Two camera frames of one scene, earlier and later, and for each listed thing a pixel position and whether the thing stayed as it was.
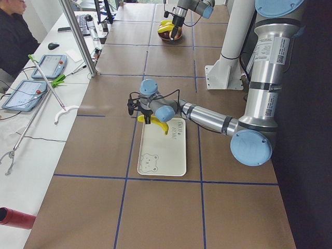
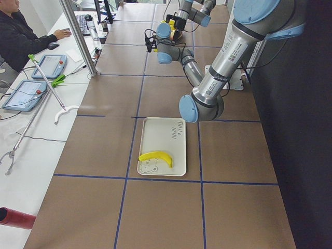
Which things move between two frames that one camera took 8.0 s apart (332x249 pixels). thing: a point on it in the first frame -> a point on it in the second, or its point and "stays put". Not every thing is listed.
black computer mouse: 52,46 stays put
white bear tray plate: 161,154 stays put
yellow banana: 155,120 -> 156,155
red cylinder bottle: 11,217 stays put
